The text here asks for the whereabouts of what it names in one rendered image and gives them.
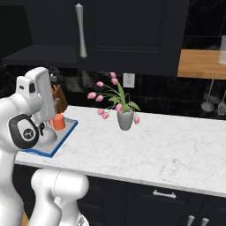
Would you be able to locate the wooden wall shelf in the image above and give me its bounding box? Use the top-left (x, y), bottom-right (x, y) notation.
top-left (177, 49), bottom-right (226, 80)

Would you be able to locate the black upper cabinet door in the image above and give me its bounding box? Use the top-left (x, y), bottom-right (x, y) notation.
top-left (24, 0), bottom-right (91, 57)
top-left (87, 0), bottom-right (191, 77)

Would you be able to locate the pink tulip bunch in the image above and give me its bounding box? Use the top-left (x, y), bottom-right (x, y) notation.
top-left (87, 72), bottom-right (141, 125)

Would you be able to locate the blue rimmed grey tray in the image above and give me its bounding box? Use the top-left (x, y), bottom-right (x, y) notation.
top-left (19, 117), bottom-right (79, 159)

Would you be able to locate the black cabinet door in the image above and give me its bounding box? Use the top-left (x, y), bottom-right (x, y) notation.
top-left (24, 0), bottom-right (91, 57)
top-left (197, 195), bottom-right (226, 226)
top-left (87, 0), bottom-right (191, 77)
top-left (124, 200), bottom-right (199, 226)

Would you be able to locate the silver upper cabinet handle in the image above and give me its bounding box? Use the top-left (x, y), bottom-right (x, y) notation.
top-left (74, 3), bottom-right (88, 59)

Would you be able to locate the orange mug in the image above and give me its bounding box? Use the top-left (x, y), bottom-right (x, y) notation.
top-left (48, 113), bottom-right (66, 132)

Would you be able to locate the black drawer front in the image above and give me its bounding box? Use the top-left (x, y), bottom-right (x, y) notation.
top-left (125, 181), bottom-right (207, 208)

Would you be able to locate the silver hanging spatula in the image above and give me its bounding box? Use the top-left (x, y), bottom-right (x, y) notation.
top-left (216, 89), bottom-right (226, 117)

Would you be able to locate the grey vase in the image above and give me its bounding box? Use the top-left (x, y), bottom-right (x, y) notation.
top-left (117, 108), bottom-right (135, 132)

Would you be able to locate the black lower cabinet door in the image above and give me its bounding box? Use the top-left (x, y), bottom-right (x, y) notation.
top-left (197, 195), bottom-right (226, 226)
top-left (124, 200), bottom-right (199, 226)

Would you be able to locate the white wall outlet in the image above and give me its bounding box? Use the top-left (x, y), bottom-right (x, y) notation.
top-left (122, 72), bottom-right (136, 89)

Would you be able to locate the clear glass jar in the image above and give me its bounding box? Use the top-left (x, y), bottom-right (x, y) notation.
top-left (217, 34), bottom-right (226, 66)

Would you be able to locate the silver kettle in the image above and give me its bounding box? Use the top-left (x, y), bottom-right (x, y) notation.
top-left (35, 121), bottom-right (58, 148)

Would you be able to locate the brown wooden knife block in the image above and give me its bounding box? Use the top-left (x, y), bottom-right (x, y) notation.
top-left (49, 84), bottom-right (69, 115)

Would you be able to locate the silver hanging ladle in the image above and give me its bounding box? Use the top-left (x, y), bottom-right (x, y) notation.
top-left (200, 79), bottom-right (216, 113)

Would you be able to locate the silver drawer handle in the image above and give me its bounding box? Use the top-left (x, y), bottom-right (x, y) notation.
top-left (152, 189), bottom-right (177, 200)

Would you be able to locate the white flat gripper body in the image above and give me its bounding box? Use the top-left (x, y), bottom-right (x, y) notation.
top-left (24, 66), bottom-right (57, 124)

